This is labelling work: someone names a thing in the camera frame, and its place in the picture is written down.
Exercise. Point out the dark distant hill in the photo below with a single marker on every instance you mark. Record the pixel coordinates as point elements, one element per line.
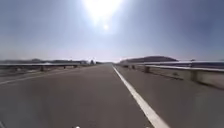
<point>150,59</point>

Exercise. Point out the white painted line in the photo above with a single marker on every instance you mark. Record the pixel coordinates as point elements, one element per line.
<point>140,100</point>

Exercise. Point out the grey asphalt road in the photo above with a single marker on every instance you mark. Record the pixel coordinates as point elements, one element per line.
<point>83,100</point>

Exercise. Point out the metal guardrail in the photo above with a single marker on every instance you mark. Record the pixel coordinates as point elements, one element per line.
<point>40,66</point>
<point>186,70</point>

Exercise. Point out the low distant hills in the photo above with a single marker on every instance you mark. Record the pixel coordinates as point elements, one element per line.
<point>36,61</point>

